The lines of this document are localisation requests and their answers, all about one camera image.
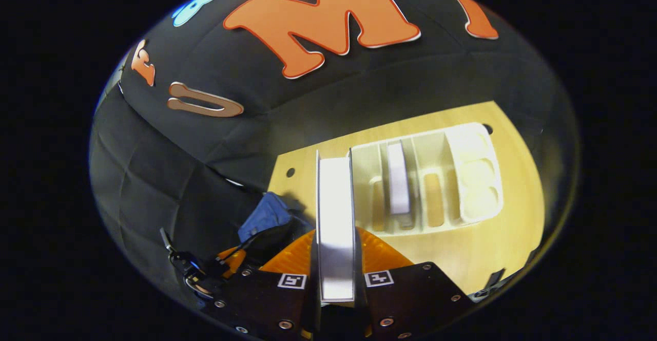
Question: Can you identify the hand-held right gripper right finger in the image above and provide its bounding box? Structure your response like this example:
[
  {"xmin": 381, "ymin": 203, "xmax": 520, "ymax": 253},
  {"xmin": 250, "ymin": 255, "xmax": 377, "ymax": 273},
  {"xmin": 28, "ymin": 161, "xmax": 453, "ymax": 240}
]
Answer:
[{"xmin": 353, "ymin": 226, "xmax": 477, "ymax": 340}]

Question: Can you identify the blue fabric schoolbag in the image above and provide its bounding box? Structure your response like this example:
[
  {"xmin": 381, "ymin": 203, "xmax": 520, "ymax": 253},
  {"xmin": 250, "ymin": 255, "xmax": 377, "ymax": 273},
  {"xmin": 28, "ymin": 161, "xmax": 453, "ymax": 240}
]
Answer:
[{"xmin": 237, "ymin": 191, "xmax": 315, "ymax": 267}]

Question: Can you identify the white edged dark book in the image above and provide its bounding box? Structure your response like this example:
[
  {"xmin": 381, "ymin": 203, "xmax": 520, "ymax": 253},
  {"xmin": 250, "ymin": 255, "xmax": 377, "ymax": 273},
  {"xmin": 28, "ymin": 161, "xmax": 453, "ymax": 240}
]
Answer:
[{"xmin": 314, "ymin": 148, "xmax": 357, "ymax": 306}]

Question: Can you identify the white plastic bookshelf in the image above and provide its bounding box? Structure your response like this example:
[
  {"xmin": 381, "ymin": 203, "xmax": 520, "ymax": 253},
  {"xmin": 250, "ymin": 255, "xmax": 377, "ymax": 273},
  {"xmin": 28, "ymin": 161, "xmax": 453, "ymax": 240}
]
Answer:
[{"xmin": 351, "ymin": 122, "xmax": 505, "ymax": 236}]

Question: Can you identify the dark blue cover book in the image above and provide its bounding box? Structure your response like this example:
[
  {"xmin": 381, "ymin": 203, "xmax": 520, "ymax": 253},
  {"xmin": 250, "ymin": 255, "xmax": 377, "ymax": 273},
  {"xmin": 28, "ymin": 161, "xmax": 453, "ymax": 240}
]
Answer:
[{"xmin": 387, "ymin": 141, "xmax": 412, "ymax": 229}]

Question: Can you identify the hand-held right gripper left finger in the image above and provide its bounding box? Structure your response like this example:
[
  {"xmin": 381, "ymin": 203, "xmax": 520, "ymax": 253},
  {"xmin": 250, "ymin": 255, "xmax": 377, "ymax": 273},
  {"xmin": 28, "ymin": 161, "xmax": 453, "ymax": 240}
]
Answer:
[{"xmin": 202, "ymin": 228, "xmax": 321, "ymax": 340}]

